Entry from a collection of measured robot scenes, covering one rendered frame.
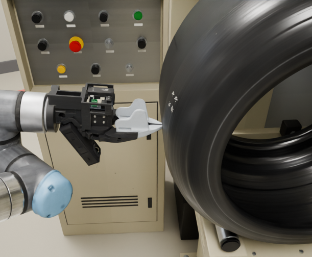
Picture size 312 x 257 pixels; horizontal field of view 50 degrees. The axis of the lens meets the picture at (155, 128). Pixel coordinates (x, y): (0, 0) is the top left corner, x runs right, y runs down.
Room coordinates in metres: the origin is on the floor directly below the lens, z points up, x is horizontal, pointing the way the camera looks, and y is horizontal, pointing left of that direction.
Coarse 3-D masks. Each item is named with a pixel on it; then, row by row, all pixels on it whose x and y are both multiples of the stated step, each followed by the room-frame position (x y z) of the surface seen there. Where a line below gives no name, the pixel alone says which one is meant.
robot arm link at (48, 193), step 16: (16, 160) 0.44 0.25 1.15; (32, 160) 0.44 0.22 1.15; (0, 176) 0.38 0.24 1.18; (16, 176) 0.39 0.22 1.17; (32, 176) 0.40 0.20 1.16; (48, 176) 0.40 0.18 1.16; (0, 192) 0.35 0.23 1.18; (16, 192) 0.36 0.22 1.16; (32, 192) 0.37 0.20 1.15; (48, 192) 0.37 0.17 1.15; (64, 192) 0.39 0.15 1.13; (0, 208) 0.33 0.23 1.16; (16, 208) 0.35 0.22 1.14; (32, 208) 0.36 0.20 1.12; (48, 208) 0.37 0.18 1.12; (64, 208) 0.39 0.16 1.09
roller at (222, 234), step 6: (216, 228) 0.49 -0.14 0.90; (222, 228) 0.48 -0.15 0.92; (222, 234) 0.46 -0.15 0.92; (228, 234) 0.46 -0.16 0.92; (234, 234) 0.46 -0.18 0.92; (222, 240) 0.45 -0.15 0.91; (228, 240) 0.44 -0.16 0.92; (234, 240) 0.44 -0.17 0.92; (222, 246) 0.44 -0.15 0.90; (228, 246) 0.44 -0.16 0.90; (234, 246) 0.44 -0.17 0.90
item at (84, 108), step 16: (48, 96) 0.50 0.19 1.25; (64, 96) 0.50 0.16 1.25; (80, 96) 0.50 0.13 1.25; (96, 96) 0.53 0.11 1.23; (112, 96) 0.53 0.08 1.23; (48, 112) 0.49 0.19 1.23; (64, 112) 0.50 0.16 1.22; (80, 112) 0.51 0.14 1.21; (96, 112) 0.49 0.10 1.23; (112, 112) 0.50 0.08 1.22; (48, 128) 0.48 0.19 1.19; (80, 128) 0.51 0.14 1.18; (96, 128) 0.49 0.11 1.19
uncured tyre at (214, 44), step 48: (240, 0) 0.52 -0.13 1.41; (288, 0) 0.45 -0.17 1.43; (192, 48) 0.51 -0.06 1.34; (240, 48) 0.44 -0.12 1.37; (288, 48) 0.42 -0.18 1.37; (192, 96) 0.44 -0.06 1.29; (240, 96) 0.41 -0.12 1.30; (192, 144) 0.42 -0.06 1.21; (240, 144) 0.70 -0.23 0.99; (288, 144) 0.70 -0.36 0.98; (192, 192) 0.42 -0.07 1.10; (240, 192) 0.58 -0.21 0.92; (288, 192) 0.59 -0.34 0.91; (288, 240) 0.42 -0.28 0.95
